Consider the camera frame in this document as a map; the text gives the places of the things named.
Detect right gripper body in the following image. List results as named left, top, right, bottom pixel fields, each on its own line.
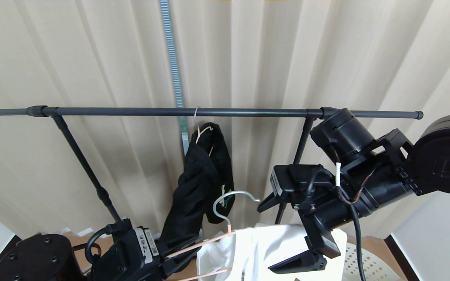
left=298, top=194, right=370, bottom=260

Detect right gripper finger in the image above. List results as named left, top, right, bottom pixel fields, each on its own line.
left=257, top=194, right=288, bottom=213
left=268, top=250, right=327, bottom=274

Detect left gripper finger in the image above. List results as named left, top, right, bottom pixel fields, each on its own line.
left=164, top=247, right=201, bottom=278
left=158, top=233, right=204, bottom=256

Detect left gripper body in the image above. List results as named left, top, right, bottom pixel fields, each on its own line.
left=139, top=250, right=179, bottom=281

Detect white garment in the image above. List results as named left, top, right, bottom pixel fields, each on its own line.
left=196, top=223, right=348, bottom=281

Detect pink clothes hanger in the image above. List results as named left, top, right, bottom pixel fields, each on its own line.
left=193, top=107, right=214, bottom=157
left=166, top=190, right=261, bottom=281

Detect black shorts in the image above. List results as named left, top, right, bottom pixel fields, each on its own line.
left=159, top=122, right=236, bottom=250

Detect white laundry basket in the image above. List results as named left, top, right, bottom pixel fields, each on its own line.
left=342, top=242, right=405, bottom=281

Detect black clothes rack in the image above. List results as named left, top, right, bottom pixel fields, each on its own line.
left=0, top=105, right=424, bottom=226

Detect beige curtain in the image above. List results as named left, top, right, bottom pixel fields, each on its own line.
left=0, top=0, right=450, bottom=240

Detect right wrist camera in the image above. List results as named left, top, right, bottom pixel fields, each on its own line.
left=270, top=164, right=337, bottom=211

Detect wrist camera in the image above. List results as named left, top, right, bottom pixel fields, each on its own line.
left=88, top=219, right=160, bottom=281
left=270, top=164, right=337, bottom=211

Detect black cable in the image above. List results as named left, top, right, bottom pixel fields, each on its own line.
left=305, top=167, right=367, bottom=281
left=84, top=224, right=114, bottom=266

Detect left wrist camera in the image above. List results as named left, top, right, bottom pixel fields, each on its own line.
left=88, top=219, right=160, bottom=281

